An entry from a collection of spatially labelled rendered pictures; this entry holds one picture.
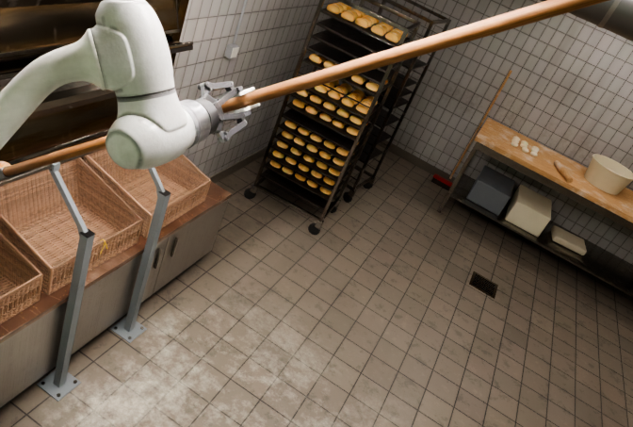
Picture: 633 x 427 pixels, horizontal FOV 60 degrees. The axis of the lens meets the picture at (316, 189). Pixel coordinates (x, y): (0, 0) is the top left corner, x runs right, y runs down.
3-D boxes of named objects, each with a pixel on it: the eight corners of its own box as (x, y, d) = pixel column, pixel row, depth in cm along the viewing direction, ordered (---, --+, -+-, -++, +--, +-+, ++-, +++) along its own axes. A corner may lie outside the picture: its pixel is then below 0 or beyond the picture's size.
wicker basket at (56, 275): (-32, 238, 243) (-30, 188, 230) (70, 195, 291) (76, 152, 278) (47, 297, 232) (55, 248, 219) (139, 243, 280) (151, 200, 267)
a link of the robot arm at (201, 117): (167, 155, 108) (185, 146, 113) (202, 145, 103) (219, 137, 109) (150, 110, 106) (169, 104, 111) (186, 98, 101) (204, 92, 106)
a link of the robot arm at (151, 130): (204, 154, 104) (190, 84, 100) (152, 180, 91) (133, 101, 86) (159, 155, 108) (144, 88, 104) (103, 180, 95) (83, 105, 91)
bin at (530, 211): (504, 220, 548) (516, 201, 536) (509, 201, 591) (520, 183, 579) (538, 238, 541) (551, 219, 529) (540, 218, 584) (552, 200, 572)
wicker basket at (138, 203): (73, 194, 293) (81, 151, 280) (143, 162, 341) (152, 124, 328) (146, 240, 283) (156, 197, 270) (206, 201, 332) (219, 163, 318)
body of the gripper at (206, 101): (171, 105, 110) (198, 95, 118) (186, 144, 112) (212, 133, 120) (201, 95, 107) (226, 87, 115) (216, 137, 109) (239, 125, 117)
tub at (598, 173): (579, 180, 517) (592, 161, 507) (579, 167, 554) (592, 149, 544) (624, 203, 508) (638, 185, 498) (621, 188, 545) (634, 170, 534)
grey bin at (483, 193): (465, 198, 557) (477, 179, 546) (474, 182, 600) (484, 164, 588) (498, 216, 550) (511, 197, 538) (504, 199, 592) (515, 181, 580)
